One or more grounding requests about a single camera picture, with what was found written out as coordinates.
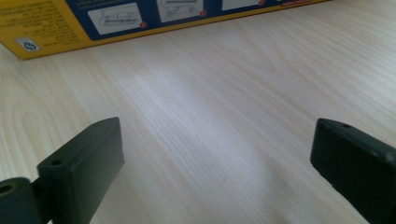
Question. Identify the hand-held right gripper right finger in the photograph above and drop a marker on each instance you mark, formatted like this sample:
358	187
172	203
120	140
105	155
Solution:
358	165

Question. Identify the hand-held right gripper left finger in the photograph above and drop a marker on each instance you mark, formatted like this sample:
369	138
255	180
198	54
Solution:
84	168

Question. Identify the yellow and blue cardboard box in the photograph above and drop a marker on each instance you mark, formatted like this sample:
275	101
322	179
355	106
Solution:
43	28

